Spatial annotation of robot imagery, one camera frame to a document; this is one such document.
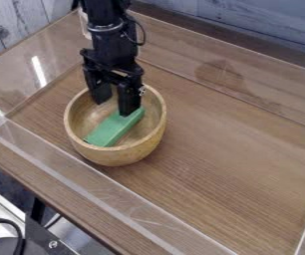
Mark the clear acrylic tray wall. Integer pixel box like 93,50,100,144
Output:
0,5,305,255

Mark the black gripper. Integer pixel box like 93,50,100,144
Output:
80,23,145,117

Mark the black metal bracket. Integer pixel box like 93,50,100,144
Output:
24,217,80,255

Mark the brown wooden bowl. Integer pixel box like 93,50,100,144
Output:
64,86,167,166

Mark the black table leg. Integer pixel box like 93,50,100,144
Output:
30,198,46,224

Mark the clear acrylic corner bracket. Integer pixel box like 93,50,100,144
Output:
78,7,92,41

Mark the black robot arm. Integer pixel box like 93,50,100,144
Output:
80,0,145,117

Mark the black cable loop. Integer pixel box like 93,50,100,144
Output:
0,217,28,255

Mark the green rectangular block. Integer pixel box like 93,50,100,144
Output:
84,108,145,147

